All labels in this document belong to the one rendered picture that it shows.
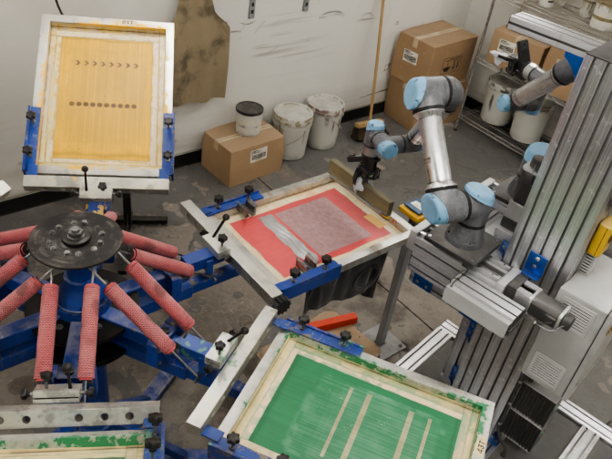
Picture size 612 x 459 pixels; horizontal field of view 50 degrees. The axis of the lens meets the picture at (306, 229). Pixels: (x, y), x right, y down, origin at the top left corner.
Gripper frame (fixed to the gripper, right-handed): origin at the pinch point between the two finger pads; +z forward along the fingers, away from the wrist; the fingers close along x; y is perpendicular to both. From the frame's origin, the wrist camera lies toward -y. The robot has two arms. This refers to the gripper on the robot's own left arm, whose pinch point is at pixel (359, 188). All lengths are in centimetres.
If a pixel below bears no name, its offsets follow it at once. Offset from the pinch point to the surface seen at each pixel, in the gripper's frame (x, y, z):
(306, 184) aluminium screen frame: -8.8, -25.8, 10.2
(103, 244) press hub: -124, 7, -21
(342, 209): -2.8, -4.7, 13.8
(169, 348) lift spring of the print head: -117, 38, 3
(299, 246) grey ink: -38.3, 7.4, 13.2
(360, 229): -5.4, 10.6, 13.9
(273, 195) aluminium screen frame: -28.3, -25.7, 10.2
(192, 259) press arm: -87, 1, 5
